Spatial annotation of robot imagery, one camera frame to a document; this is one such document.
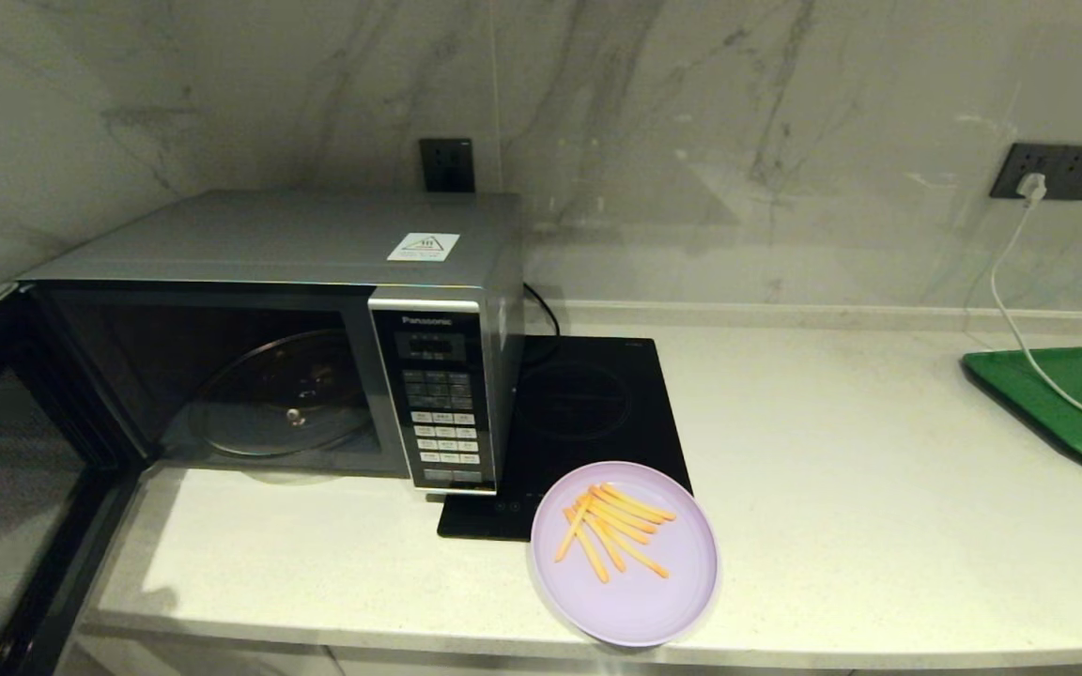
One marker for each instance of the purple round plate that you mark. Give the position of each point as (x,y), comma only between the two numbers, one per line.
(635,601)

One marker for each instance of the small black wall socket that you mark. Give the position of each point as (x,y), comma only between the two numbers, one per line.
(447,165)

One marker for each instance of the silver Panasonic microwave oven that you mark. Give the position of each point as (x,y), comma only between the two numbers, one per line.
(269,235)

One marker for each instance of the wide black wall socket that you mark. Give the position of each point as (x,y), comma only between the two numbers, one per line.
(1076,169)

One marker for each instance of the black induction cooktop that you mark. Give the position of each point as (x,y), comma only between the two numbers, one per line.
(588,404)

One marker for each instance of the white power plug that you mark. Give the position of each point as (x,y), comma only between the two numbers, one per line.
(1030,188)

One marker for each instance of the glossy beige base cabinet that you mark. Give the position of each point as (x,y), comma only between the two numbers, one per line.
(316,659)

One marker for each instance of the white warning sticker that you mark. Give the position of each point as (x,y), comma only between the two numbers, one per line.
(423,247)

